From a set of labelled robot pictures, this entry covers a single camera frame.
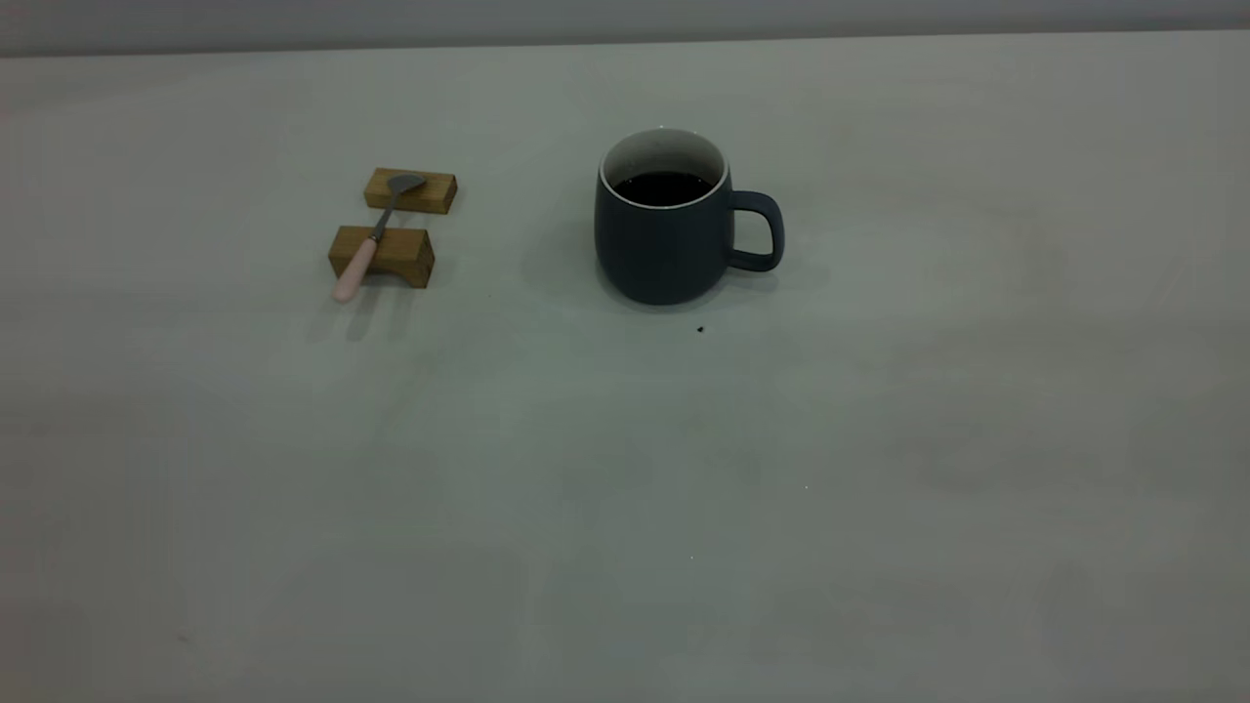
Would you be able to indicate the arched wooden block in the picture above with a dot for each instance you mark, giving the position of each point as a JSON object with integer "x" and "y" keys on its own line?
{"x": 405, "y": 256}

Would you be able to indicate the dark grey ceramic mug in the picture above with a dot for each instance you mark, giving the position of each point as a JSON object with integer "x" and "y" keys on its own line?
{"x": 659, "y": 244}

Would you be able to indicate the flat rectangular wooden block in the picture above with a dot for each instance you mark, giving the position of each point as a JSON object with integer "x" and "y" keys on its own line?
{"x": 435, "y": 195}

